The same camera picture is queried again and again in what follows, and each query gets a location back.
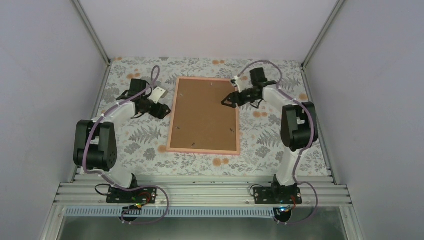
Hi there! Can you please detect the brown cardboard backing board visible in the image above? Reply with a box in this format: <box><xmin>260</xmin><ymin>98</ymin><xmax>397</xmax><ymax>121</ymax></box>
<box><xmin>169</xmin><ymin>78</ymin><xmax>238</xmax><ymax>153</ymax></box>

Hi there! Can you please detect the pink wooden picture frame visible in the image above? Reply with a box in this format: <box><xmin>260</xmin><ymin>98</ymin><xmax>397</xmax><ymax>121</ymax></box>
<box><xmin>166</xmin><ymin>76</ymin><xmax>241</xmax><ymax>157</ymax></box>

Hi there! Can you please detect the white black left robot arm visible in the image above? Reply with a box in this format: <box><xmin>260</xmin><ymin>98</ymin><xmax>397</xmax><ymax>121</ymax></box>
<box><xmin>73</xmin><ymin>78</ymin><xmax>171</xmax><ymax>203</ymax></box>

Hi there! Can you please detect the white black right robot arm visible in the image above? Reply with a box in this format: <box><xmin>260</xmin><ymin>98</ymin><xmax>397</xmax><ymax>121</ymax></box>
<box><xmin>221</xmin><ymin>67</ymin><xmax>319</xmax><ymax>204</ymax></box>

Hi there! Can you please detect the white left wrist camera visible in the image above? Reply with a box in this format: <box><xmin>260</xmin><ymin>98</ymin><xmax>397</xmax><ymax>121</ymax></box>
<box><xmin>148</xmin><ymin>86</ymin><xmax>168</xmax><ymax>104</ymax></box>

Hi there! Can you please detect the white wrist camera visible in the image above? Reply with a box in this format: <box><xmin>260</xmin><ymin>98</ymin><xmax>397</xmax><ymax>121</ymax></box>
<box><xmin>230</xmin><ymin>75</ymin><xmax>245</xmax><ymax>93</ymax></box>
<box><xmin>148</xmin><ymin>86</ymin><xmax>168</xmax><ymax>104</ymax></box>

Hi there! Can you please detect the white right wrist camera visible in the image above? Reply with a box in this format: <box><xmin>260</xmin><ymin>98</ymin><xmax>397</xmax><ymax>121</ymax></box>
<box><xmin>230</xmin><ymin>75</ymin><xmax>245</xmax><ymax>93</ymax></box>

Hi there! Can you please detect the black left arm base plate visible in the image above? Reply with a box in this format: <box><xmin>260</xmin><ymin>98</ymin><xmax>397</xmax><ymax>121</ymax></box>
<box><xmin>106</xmin><ymin>187</ymin><xmax>157</xmax><ymax>205</ymax></box>

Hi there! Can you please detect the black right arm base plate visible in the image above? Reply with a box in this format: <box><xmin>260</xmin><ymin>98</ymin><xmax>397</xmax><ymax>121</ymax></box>
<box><xmin>252</xmin><ymin>184</ymin><xmax>303</xmax><ymax>205</ymax></box>

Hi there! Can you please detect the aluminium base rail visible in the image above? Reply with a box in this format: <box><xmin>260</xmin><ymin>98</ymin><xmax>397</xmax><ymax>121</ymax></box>
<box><xmin>53</xmin><ymin>174</ymin><xmax>353</xmax><ymax>207</ymax></box>

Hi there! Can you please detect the grey slotted cable duct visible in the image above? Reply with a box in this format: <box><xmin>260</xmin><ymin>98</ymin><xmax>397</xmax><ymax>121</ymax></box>
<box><xmin>63</xmin><ymin>206</ymin><xmax>275</xmax><ymax>219</ymax></box>

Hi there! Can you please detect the aluminium corner post left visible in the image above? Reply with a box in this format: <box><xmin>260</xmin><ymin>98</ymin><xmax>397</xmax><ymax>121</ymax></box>
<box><xmin>71</xmin><ymin>0</ymin><xmax>111</xmax><ymax>66</ymax></box>

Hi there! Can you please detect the aluminium corner post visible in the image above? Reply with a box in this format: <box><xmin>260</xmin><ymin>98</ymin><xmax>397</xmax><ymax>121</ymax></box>
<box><xmin>301</xmin><ymin>0</ymin><xmax>346</xmax><ymax>72</ymax></box>
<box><xmin>71</xmin><ymin>0</ymin><xmax>111</xmax><ymax>66</ymax></box>

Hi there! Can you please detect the aluminium corner post right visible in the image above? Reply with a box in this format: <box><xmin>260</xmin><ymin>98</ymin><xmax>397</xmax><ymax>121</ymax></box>
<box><xmin>301</xmin><ymin>0</ymin><xmax>346</xmax><ymax>72</ymax></box>

